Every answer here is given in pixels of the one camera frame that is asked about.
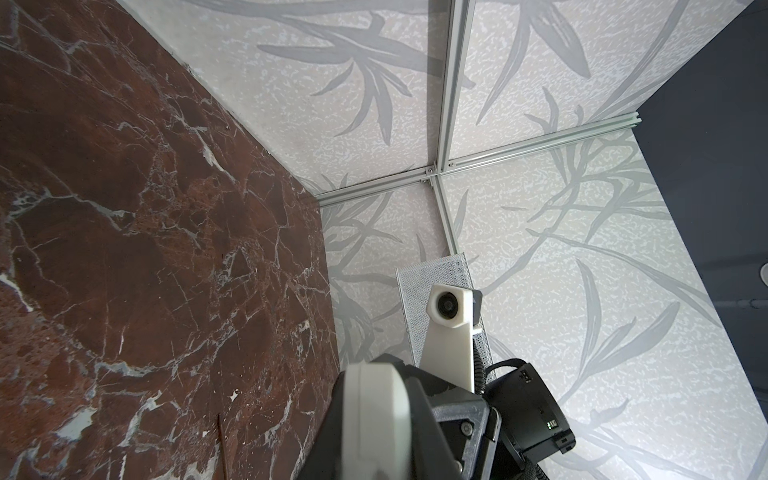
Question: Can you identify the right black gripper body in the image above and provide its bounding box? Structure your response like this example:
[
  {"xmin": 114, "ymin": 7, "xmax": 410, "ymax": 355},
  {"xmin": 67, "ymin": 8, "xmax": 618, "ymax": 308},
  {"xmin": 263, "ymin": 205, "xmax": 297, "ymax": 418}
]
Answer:
[{"xmin": 374, "ymin": 354, "xmax": 576, "ymax": 479}]

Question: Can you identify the white remote control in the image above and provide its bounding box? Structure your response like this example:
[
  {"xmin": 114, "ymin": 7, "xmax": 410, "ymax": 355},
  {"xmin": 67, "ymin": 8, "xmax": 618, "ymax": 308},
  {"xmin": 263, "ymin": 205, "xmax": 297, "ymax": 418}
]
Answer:
[{"xmin": 341, "ymin": 363, "xmax": 412, "ymax": 479}]

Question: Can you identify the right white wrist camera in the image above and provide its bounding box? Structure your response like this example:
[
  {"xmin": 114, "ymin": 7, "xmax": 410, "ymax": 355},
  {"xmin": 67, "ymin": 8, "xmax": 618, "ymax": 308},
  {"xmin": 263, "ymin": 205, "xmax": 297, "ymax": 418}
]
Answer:
[{"xmin": 419, "ymin": 284, "xmax": 483, "ymax": 393}]

